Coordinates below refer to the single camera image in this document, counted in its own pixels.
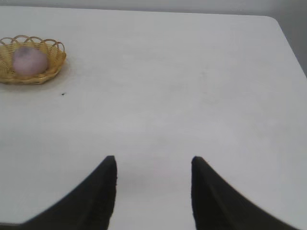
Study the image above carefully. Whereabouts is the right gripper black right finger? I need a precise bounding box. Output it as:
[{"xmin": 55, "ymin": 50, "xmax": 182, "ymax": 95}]
[{"xmin": 191, "ymin": 156, "xmax": 307, "ymax": 230}]

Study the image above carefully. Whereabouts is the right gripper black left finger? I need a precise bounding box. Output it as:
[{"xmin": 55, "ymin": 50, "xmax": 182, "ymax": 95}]
[{"xmin": 0, "ymin": 155, "xmax": 118, "ymax": 230}]

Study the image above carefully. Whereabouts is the yellow woven wicker basket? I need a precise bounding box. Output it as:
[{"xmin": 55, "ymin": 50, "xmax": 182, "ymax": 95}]
[{"xmin": 0, "ymin": 35, "xmax": 67, "ymax": 85}]

